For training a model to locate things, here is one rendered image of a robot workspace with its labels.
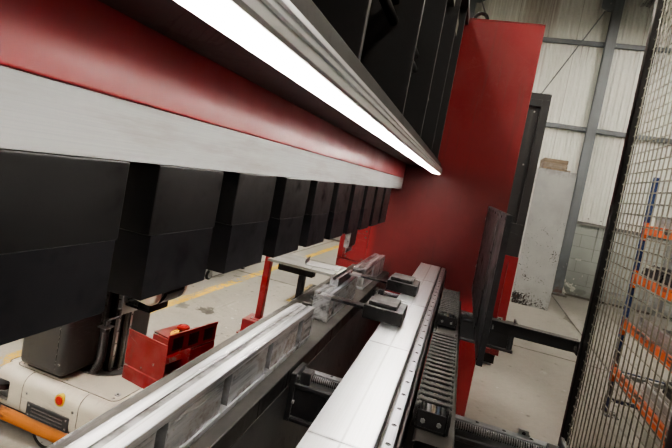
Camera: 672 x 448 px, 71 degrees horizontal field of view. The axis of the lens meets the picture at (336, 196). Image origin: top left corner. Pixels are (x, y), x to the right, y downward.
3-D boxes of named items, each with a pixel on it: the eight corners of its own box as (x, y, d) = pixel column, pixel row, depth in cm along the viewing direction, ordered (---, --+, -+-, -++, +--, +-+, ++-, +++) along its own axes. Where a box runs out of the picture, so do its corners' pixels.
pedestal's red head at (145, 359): (172, 358, 155) (181, 306, 154) (209, 376, 148) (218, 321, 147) (120, 377, 137) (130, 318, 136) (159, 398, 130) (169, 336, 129)
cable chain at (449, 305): (441, 297, 166) (443, 286, 166) (458, 301, 164) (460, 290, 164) (435, 325, 130) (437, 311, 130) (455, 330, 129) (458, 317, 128)
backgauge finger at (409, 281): (353, 274, 183) (355, 262, 183) (418, 290, 177) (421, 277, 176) (345, 279, 172) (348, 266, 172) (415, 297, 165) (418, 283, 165)
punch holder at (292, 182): (265, 241, 111) (277, 173, 110) (298, 249, 108) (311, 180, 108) (235, 248, 96) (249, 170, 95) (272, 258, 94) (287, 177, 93)
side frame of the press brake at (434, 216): (320, 388, 296) (390, 25, 284) (457, 432, 273) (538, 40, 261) (307, 405, 272) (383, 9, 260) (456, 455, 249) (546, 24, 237)
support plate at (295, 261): (285, 254, 194) (285, 252, 194) (345, 269, 187) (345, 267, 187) (267, 260, 177) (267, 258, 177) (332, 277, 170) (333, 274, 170)
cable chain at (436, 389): (430, 342, 115) (433, 327, 115) (454, 349, 113) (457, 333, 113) (410, 427, 73) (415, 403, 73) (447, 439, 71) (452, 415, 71)
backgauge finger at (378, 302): (323, 295, 145) (326, 279, 145) (405, 316, 138) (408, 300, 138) (310, 303, 134) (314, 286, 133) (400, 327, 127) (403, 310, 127)
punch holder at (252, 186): (222, 251, 91) (237, 168, 91) (262, 261, 89) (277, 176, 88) (177, 262, 77) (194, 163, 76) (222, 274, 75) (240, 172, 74)
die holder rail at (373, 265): (371, 269, 256) (374, 252, 256) (382, 272, 255) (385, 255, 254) (349, 286, 208) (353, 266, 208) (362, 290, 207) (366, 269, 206)
